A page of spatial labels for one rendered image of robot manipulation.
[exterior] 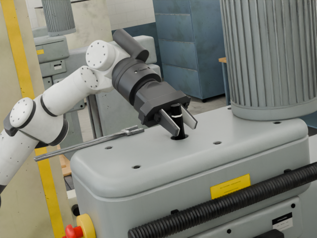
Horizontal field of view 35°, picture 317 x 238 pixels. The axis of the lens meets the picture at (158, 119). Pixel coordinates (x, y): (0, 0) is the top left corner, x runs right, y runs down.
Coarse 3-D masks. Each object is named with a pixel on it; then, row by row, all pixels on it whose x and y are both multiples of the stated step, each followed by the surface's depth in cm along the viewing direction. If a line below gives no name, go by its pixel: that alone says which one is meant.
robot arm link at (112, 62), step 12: (120, 36) 114; (96, 48) 112; (108, 48) 110; (120, 48) 116; (132, 48) 112; (144, 48) 112; (96, 60) 111; (108, 60) 110; (120, 60) 112; (132, 60) 110; (144, 60) 113; (108, 72) 113; (120, 72) 109
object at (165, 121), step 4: (160, 112) 103; (164, 112) 103; (156, 116) 103; (160, 116) 103; (164, 116) 102; (168, 116) 102; (156, 120) 104; (160, 120) 104; (164, 120) 103; (168, 120) 102; (172, 120) 102; (160, 124) 104; (164, 124) 103; (168, 124) 102; (172, 124) 101; (168, 128) 102; (172, 128) 101; (176, 128) 101; (172, 132) 102; (176, 132) 101
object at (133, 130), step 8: (128, 128) 114; (136, 128) 114; (104, 136) 110; (112, 136) 110; (120, 136) 111; (80, 144) 108; (88, 144) 108; (56, 152) 105; (64, 152) 105; (40, 160) 103
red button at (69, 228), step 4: (68, 228) 98; (72, 228) 98; (76, 228) 99; (80, 228) 99; (68, 232) 97; (72, 232) 97; (76, 232) 98; (80, 232) 98; (68, 236) 97; (72, 236) 97; (76, 236) 98; (80, 236) 99
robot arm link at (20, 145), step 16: (16, 112) 122; (32, 112) 120; (16, 128) 124; (0, 144) 125; (16, 144) 125; (32, 144) 127; (48, 144) 130; (0, 160) 125; (16, 160) 126; (0, 176) 126
